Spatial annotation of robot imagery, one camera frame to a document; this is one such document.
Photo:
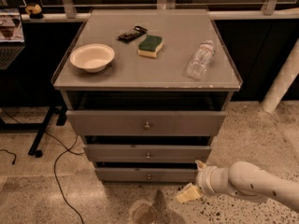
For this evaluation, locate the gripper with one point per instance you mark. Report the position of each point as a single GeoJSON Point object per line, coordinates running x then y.
{"type": "Point", "coordinates": [204, 180]}

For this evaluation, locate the grey bottom drawer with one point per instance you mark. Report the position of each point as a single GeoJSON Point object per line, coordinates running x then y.
{"type": "Point", "coordinates": [146, 175]}

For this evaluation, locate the grey drawer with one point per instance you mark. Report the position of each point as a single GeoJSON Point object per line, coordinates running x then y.
{"type": "Point", "coordinates": [146, 153]}
{"type": "Point", "coordinates": [146, 175]}
{"type": "Point", "coordinates": [146, 123]}

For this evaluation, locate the grey drawer cabinet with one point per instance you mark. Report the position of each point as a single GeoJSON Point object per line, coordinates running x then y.
{"type": "Point", "coordinates": [138, 83]}

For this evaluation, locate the grey middle drawer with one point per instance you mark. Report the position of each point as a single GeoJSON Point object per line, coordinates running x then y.
{"type": "Point", "coordinates": [146, 153]}

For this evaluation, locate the grey top drawer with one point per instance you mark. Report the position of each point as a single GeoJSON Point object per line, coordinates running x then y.
{"type": "Point", "coordinates": [146, 123]}

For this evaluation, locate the clear plastic water bottle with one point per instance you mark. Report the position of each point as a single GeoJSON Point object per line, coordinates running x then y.
{"type": "Point", "coordinates": [200, 60]}

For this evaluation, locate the green yellow sponge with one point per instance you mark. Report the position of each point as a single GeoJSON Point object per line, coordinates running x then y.
{"type": "Point", "coordinates": [150, 46]}

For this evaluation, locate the white diagonal pole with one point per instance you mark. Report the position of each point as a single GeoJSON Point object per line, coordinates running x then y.
{"type": "Point", "coordinates": [286, 76]}

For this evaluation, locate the black desk leg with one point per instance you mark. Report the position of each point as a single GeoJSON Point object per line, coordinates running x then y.
{"type": "Point", "coordinates": [38, 128]}

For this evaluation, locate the black calculator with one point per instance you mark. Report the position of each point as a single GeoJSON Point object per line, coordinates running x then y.
{"type": "Point", "coordinates": [133, 34]}

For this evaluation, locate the white paper bowl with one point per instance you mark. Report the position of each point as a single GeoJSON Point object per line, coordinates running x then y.
{"type": "Point", "coordinates": [92, 58]}

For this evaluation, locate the laptop computer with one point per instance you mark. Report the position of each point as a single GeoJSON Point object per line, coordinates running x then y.
{"type": "Point", "coordinates": [12, 40]}

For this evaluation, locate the yellow black tape dispenser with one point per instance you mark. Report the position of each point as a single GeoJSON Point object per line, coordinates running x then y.
{"type": "Point", "coordinates": [34, 11]}

